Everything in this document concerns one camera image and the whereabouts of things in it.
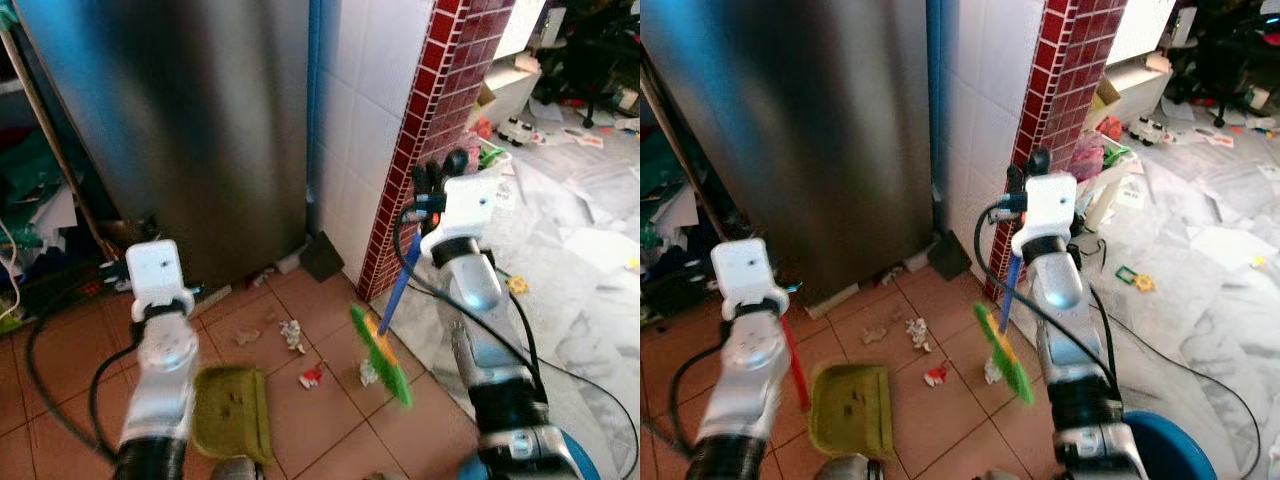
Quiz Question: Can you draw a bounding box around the green broom with blue handle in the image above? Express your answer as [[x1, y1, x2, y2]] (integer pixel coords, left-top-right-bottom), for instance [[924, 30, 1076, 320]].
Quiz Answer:
[[348, 228, 425, 410], [974, 252, 1038, 407]]

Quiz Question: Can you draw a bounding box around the green dustpan with red handle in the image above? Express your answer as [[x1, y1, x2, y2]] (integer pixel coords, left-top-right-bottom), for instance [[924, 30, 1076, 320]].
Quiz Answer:
[[781, 314, 898, 463], [192, 364, 277, 467]]

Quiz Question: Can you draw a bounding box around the open cardboard box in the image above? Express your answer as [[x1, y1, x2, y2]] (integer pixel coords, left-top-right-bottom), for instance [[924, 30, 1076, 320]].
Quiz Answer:
[[1088, 52, 1175, 129], [468, 54, 544, 131]]

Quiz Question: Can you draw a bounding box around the green cloth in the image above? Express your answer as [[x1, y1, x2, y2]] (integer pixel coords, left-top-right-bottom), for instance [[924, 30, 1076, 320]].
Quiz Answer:
[[0, 128, 63, 206], [640, 128, 685, 201]]

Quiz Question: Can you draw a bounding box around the brown wooden stick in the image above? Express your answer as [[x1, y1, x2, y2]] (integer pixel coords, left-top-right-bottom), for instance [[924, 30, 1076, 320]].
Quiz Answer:
[[640, 70, 734, 263], [0, 28, 104, 263]]

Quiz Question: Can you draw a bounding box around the stainless steel fridge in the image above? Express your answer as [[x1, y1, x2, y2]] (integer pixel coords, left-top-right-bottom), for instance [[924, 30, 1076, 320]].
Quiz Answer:
[[12, 0, 312, 289], [640, 0, 938, 305]]

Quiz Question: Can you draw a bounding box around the white paper sheet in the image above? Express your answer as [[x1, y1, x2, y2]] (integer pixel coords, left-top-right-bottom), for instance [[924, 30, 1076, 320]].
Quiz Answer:
[[563, 227, 640, 278], [1188, 226, 1278, 277]]

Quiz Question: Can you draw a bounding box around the black office chair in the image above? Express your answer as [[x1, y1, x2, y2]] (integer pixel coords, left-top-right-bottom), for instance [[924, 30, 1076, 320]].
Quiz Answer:
[[1165, 0, 1280, 129], [553, 0, 641, 128]]

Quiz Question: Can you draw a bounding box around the grey robot foot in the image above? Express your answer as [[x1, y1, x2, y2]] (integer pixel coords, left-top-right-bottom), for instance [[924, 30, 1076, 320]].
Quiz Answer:
[[209, 455, 267, 480], [814, 454, 888, 480]]

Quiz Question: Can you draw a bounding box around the blue plastic bucket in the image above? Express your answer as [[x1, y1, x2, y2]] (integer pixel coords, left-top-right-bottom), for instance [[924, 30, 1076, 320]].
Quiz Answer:
[[458, 428, 602, 480], [1124, 409, 1220, 480]]

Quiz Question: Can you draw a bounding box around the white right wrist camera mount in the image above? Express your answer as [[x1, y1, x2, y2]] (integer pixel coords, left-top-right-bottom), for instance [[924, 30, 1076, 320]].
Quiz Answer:
[[419, 175, 502, 261], [1011, 172, 1080, 257]]

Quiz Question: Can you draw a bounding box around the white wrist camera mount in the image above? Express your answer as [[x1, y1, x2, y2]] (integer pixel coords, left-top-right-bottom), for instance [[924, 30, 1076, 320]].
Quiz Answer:
[[126, 239, 192, 308], [1011, 172, 1080, 257], [711, 238, 784, 307], [419, 175, 502, 261]]

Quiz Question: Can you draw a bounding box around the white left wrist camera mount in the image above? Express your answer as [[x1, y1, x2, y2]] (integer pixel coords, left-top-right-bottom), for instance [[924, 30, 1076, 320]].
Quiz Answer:
[[126, 239, 192, 308], [711, 238, 784, 307]]

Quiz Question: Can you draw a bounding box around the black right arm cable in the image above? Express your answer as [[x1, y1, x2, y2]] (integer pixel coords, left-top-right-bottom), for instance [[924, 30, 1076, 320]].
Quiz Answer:
[[974, 200, 1263, 479], [393, 205, 641, 479]]

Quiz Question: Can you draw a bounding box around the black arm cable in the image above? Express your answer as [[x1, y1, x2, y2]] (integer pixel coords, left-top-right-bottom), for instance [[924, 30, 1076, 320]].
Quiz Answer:
[[655, 345, 729, 441], [24, 296, 141, 465], [974, 200, 1263, 479], [393, 205, 641, 479]]

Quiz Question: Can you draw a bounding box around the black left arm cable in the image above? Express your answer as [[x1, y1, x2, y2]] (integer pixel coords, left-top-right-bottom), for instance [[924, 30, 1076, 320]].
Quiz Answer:
[[24, 296, 141, 465], [655, 345, 729, 441]]

